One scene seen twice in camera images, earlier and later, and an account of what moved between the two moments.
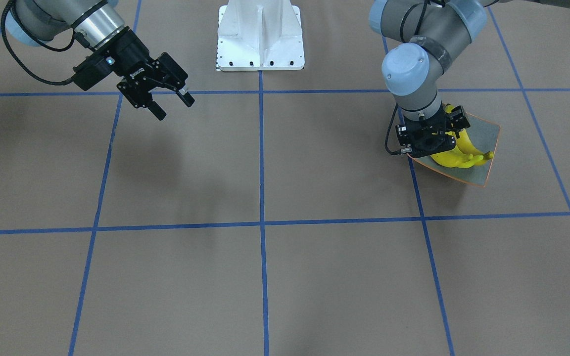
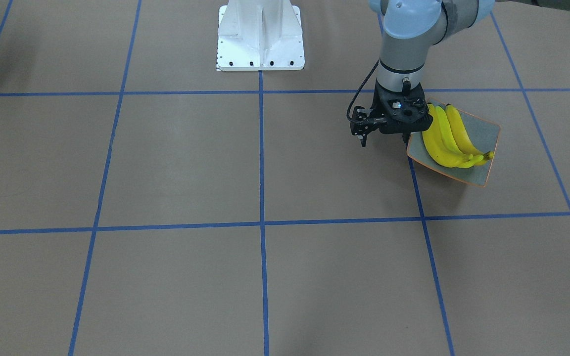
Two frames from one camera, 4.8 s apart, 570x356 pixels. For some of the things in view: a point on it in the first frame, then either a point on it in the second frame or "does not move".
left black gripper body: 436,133 → 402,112
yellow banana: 454,157 does not move
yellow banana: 487,155 → 473,159
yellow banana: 463,144 does not move
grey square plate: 483,135 does not move
